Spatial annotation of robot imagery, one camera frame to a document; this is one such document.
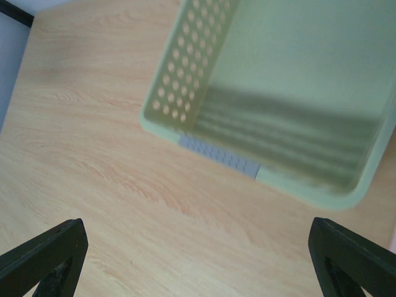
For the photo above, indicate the green plastic basket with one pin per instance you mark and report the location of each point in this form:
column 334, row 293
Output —
column 298, row 95

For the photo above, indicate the black left frame post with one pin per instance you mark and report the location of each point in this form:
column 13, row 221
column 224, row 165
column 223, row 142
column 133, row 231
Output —
column 16, row 13

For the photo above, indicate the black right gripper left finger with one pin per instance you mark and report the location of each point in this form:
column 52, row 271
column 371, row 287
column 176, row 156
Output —
column 51, row 262

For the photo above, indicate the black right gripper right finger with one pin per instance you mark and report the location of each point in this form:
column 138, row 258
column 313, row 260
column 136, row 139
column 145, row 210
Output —
column 347, row 264

